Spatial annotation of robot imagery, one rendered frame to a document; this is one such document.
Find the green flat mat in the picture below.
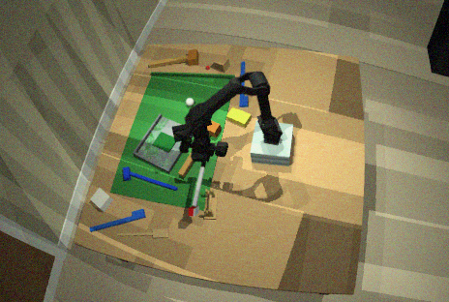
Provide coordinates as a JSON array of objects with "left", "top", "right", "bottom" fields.
[{"left": 110, "top": 75, "right": 230, "bottom": 211}]

